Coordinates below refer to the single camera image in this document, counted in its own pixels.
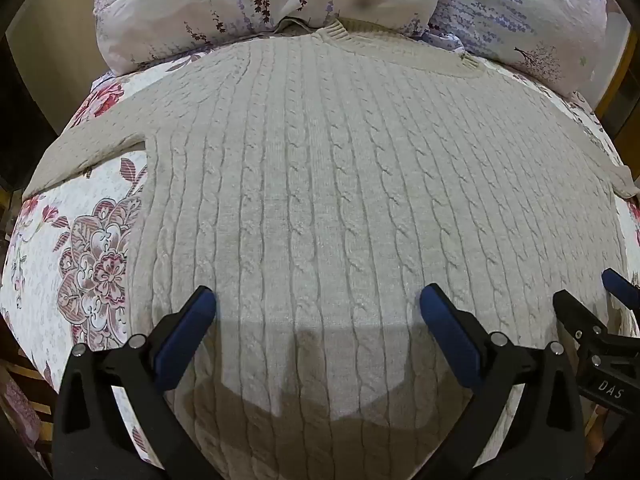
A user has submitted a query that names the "beige cable-knit sweater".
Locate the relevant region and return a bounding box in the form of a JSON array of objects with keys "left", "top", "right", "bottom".
[{"left": 22, "top": 17, "right": 636, "bottom": 480}]

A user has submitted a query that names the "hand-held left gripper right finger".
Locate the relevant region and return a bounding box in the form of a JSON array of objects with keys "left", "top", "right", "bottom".
[{"left": 419, "top": 283, "right": 587, "bottom": 480}]

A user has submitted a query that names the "wooden cabinet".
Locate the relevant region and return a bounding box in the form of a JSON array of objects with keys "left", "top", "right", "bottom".
[{"left": 594, "top": 12, "right": 640, "bottom": 171}]

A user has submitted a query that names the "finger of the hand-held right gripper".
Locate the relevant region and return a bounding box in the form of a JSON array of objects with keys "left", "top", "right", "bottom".
[
  {"left": 552, "top": 289, "right": 610, "bottom": 347},
  {"left": 601, "top": 268, "right": 640, "bottom": 312}
]

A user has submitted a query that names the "wooden chair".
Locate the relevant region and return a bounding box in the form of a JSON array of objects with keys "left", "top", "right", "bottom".
[{"left": 0, "top": 352, "right": 57, "bottom": 463}]

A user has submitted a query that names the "floral print bed sheet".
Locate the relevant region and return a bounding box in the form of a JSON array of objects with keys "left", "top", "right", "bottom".
[{"left": 0, "top": 52, "right": 640, "bottom": 468}]

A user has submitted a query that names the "lavender print pillow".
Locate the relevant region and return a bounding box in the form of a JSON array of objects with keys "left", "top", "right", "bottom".
[{"left": 425, "top": 0, "right": 609, "bottom": 99}]

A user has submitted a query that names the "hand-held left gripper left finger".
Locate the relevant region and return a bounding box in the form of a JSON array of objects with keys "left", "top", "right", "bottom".
[{"left": 52, "top": 285, "right": 236, "bottom": 480}]

